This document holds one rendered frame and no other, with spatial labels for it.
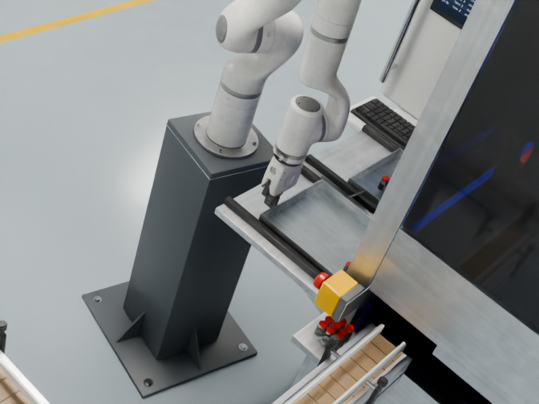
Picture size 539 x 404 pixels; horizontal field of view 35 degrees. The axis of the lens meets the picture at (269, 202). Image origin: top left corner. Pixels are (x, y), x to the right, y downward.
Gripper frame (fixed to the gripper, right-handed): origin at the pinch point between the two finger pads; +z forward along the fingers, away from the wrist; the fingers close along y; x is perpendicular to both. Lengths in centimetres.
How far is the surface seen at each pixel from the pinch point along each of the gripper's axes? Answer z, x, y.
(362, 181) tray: 4.1, -7.0, 34.0
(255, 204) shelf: 4.3, 3.7, -0.8
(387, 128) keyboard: 10, 8, 71
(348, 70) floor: 95, 100, 216
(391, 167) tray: 4.2, -7.9, 47.8
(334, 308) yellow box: -7.4, -36.0, -21.6
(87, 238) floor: 93, 77, 17
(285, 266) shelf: 4.0, -16.2, -11.0
